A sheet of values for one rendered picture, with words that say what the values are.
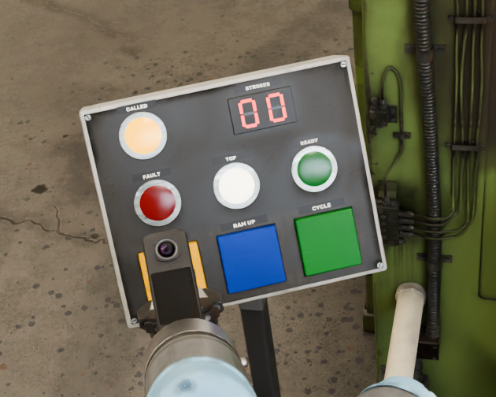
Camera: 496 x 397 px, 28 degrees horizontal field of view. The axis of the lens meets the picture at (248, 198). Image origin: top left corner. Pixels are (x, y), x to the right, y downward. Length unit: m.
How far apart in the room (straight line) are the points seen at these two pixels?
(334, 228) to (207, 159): 0.18
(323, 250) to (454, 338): 0.60
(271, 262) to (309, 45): 2.38
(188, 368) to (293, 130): 0.50
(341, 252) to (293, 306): 1.33
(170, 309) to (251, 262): 0.29
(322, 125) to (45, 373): 1.48
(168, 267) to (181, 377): 0.21
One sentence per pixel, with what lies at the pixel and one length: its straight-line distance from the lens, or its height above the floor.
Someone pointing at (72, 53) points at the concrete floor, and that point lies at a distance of 3.77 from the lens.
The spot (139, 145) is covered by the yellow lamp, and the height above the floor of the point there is 1.16.
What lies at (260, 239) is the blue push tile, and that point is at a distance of 1.24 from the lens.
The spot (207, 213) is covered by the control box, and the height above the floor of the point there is 1.07.
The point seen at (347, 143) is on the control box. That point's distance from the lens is 1.25.
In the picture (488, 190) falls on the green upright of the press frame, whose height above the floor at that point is 0.86.
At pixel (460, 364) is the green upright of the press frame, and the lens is 1.85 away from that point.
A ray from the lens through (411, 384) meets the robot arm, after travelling 0.91.
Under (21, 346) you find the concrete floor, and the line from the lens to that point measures 2.65.
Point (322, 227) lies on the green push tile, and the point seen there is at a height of 1.03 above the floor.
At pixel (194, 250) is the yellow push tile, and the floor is 1.03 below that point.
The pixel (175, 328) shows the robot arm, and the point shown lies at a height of 1.21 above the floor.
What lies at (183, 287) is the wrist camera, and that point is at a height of 1.18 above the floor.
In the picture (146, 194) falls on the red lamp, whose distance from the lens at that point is 1.22.
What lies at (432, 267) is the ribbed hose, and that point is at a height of 0.71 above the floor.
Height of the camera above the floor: 1.86
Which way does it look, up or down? 40 degrees down
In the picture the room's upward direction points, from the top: 8 degrees counter-clockwise
